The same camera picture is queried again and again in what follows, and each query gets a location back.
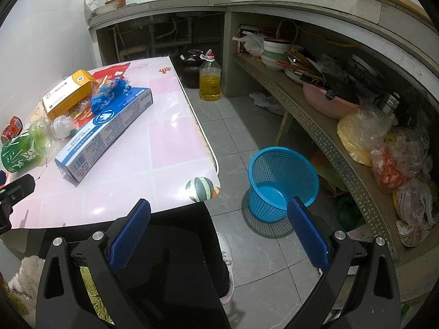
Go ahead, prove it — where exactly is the yellow cooking oil bottle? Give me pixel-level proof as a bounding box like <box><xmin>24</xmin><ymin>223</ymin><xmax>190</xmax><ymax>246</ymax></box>
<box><xmin>199</xmin><ymin>50</ymin><xmax>222</xmax><ymax>101</ymax></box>

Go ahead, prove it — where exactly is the green label plastic bottle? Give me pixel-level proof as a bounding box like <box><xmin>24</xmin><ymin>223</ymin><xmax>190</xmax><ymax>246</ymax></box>
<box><xmin>1</xmin><ymin>115</ymin><xmax>74</xmax><ymax>173</ymax></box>

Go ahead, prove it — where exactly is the blue white toothpaste box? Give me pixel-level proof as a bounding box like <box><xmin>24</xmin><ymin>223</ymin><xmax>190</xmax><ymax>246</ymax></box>
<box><xmin>54</xmin><ymin>88</ymin><xmax>153</xmax><ymax>182</ymax></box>

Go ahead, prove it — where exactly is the blue snack wrapper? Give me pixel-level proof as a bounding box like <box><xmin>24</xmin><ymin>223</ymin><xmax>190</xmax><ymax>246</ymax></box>
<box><xmin>90</xmin><ymin>76</ymin><xmax>132</xmax><ymax>115</ymax></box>

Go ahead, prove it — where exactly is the yellow white medicine box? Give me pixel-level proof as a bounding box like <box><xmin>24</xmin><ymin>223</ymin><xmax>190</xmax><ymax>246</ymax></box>
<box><xmin>42</xmin><ymin>70</ymin><xmax>97</xmax><ymax>120</ymax></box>

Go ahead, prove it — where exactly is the white plastic bag on shelf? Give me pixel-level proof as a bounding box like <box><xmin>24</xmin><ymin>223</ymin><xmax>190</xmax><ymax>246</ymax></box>
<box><xmin>232</xmin><ymin>31</ymin><xmax>265</xmax><ymax>57</ymax></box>

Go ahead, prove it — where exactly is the pink plastic basin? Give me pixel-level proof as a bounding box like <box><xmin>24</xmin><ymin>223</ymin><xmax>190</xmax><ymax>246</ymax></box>
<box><xmin>303</xmin><ymin>83</ymin><xmax>359</xmax><ymax>120</ymax></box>

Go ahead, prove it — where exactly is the yellow food in plastic bag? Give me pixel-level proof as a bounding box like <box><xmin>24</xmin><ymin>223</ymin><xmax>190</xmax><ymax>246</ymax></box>
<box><xmin>337</xmin><ymin>105</ymin><xmax>395</xmax><ymax>167</ymax></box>

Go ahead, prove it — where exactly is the red food in plastic bag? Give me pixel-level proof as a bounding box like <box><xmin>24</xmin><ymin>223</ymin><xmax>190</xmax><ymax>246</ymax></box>
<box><xmin>371</xmin><ymin>143</ymin><xmax>409</xmax><ymax>190</ymax></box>

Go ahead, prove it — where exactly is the white sneaker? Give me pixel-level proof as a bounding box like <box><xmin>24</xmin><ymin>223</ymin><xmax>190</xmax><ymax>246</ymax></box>
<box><xmin>216</xmin><ymin>233</ymin><xmax>235</xmax><ymax>306</ymax></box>

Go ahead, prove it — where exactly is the black clay pot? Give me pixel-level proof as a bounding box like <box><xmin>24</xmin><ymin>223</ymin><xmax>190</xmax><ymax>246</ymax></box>
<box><xmin>179</xmin><ymin>49</ymin><xmax>204</xmax><ymax>88</ymax></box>

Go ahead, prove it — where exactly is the red snack bag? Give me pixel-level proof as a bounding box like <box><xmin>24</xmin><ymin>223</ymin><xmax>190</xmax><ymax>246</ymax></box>
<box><xmin>69</xmin><ymin>63</ymin><xmax>130</xmax><ymax>130</ymax></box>

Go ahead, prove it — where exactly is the red drink can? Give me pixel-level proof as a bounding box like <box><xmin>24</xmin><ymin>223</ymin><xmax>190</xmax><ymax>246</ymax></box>
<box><xmin>1</xmin><ymin>116</ymin><xmax>23</xmax><ymax>144</ymax></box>

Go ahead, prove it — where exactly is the stack of white bowls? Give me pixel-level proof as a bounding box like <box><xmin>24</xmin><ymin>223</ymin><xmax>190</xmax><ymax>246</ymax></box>
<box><xmin>261</xmin><ymin>38</ymin><xmax>292</xmax><ymax>70</ymax></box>

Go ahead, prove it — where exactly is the blue plastic mesh basket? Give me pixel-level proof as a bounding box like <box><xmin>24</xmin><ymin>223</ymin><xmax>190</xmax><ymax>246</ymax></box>
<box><xmin>248</xmin><ymin>146</ymin><xmax>319</xmax><ymax>223</ymax></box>

